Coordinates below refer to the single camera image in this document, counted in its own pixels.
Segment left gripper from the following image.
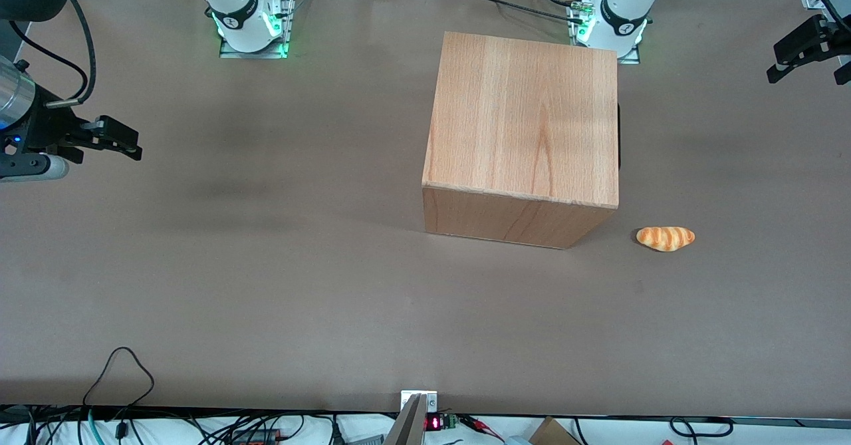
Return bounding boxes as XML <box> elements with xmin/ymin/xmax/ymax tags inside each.
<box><xmin>766</xmin><ymin>14</ymin><xmax>851</xmax><ymax>86</ymax></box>

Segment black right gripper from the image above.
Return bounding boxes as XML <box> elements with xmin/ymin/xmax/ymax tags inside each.
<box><xmin>0</xmin><ymin>96</ymin><xmax>144</xmax><ymax>166</ymax></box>

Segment light wooden drawer cabinet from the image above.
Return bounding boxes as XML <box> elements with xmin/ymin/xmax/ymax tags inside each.
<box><xmin>422</xmin><ymin>31</ymin><xmax>620</xmax><ymax>250</ymax></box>

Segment striped toy bread roll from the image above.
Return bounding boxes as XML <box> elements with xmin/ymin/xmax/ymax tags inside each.
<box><xmin>636</xmin><ymin>226</ymin><xmax>696</xmax><ymax>253</ymax></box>

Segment brown cardboard piece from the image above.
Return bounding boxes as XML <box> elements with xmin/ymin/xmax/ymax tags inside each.
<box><xmin>529</xmin><ymin>417</ymin><xmax>582</xmax><ymax>445</ymax></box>

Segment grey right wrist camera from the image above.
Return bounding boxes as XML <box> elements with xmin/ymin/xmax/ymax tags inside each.
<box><xmin>0</xmin><ymin>154</ymin><xmax>70</xmax><ymax>182</ymax></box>

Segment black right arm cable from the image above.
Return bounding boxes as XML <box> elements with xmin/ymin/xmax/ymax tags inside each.
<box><xmin>7</xmin><ymin>0</ymin><xmax>97</xmax><ymax>108</ymax></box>

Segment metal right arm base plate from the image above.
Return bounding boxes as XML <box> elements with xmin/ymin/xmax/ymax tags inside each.
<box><xmin>219</xmin><ymin>0</ymin><xmax>297</xmax><ymax>59</ymax></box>

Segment black looped thin cable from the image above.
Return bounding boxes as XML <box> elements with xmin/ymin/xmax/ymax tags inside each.
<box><xmin>81</xmin><ymin>347</ymin><xmax>156</xmax><ymax>426</ymax></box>

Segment black cable across table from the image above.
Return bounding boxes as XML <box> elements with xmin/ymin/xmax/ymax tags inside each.
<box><xmin>462</xmin><ymin>0</ymin><xmax>587</xmax><ymax>23</ymax></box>

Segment black coiled cable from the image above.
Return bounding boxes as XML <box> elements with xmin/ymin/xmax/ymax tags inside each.
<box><xmin>668</xmin><ymin>417</ymin><xmax>734</xmax><ymax>438</ymax></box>

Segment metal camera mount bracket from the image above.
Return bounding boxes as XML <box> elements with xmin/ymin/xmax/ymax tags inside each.
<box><xmin>384</xmin><ymin>390</ymin><xmax>439</xmax><ymax>445</ymax></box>

